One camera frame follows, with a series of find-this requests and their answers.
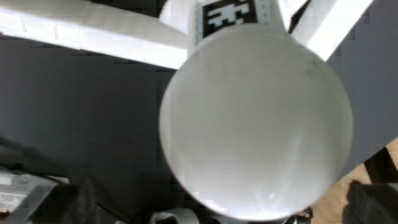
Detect white lamp bulb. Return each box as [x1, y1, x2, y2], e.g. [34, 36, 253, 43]
[160, 0, 354, 221]

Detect white right fence bar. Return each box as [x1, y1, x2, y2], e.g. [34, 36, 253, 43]
[278, 0, 373, 60]

